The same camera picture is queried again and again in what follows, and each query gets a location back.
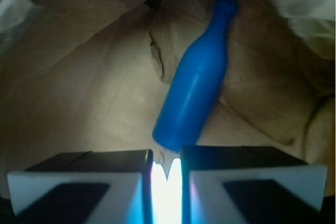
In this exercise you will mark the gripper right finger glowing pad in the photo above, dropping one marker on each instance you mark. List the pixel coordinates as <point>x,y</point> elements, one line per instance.
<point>250,184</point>

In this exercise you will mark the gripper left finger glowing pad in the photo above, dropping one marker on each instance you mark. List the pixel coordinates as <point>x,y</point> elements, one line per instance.
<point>84,187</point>

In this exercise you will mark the blue plastic bottle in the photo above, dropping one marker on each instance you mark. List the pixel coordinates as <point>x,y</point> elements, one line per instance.
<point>196,83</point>

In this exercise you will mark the brown paper bag liner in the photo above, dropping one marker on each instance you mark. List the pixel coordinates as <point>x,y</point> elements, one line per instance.
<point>92,75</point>

